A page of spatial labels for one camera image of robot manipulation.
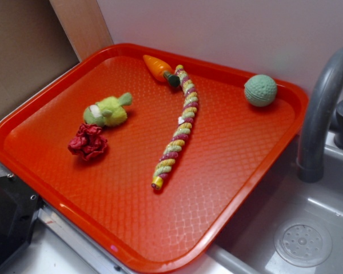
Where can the grey toy faucet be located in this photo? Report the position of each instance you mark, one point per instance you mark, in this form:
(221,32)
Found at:
(325,108)

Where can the round sink drain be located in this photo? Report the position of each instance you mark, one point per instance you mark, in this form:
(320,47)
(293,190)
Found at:
(303,242)

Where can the orange plastic toy carrot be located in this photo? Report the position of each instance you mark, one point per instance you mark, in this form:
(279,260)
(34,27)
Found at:
(161,70)

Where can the twisted multicolour rope toy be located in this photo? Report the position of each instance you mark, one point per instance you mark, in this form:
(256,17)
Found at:
(182,132)

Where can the grey toy sink basin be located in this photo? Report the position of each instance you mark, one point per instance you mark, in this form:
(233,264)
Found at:
(246,244)

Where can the orange plastic tray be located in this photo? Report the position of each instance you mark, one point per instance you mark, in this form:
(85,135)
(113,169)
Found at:
(231,147)

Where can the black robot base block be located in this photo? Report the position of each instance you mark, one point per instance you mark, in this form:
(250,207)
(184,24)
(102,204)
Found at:
(19,206)

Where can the brown cardboard panel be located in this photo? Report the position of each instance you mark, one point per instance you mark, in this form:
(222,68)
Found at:
(40,40)

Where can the red crumpled fabric flower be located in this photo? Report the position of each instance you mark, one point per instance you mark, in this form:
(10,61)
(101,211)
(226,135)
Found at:
(88,142)

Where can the green plush toy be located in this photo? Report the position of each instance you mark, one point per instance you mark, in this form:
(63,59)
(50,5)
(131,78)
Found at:
(109,112)

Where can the green dimpled ball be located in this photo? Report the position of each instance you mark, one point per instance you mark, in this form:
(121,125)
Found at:
(260,90)

